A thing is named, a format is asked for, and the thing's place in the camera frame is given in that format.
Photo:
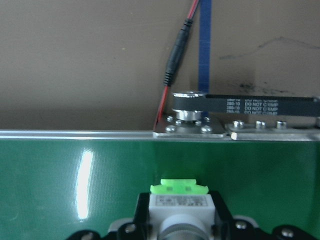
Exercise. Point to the green belt conveyor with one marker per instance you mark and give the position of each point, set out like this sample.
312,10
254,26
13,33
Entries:
75,175

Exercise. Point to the green push button switch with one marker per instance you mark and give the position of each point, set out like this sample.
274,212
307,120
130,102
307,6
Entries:
181,205

